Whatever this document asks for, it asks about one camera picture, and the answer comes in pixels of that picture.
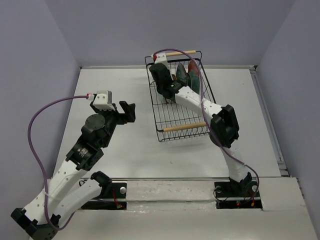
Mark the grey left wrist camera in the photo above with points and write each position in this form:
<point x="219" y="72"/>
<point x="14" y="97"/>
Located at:
<point x="103" y="97"/>

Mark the pale green plate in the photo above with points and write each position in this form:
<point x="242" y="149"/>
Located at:
<point x="161" y="99"/>

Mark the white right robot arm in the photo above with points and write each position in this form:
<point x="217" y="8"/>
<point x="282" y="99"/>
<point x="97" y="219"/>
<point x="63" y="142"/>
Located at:
<point x="186" y="89"/>

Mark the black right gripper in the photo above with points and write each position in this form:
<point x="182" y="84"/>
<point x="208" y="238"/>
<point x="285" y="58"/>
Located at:
<point x="167" y="70"/>

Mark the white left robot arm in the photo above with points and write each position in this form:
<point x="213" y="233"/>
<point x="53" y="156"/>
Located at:
<point x="48" y="213"/>

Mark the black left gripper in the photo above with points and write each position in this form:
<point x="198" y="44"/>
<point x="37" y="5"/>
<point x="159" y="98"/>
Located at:
<point x="129" y="116"/>

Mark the red teal flower plate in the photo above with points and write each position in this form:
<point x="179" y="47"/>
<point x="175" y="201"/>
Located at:
<point x="193" y="77"/>

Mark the large dark teal plate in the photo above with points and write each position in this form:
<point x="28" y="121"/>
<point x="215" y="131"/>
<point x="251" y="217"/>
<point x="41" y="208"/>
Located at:
<point x="181" y="74"/>

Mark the black wire dish rack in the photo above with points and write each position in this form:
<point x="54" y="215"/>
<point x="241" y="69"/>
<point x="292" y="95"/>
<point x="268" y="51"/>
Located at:
<point x="173" y="121"/>

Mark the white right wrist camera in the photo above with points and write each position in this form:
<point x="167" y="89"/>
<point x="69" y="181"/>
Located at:
<point x="160" y="58"/>

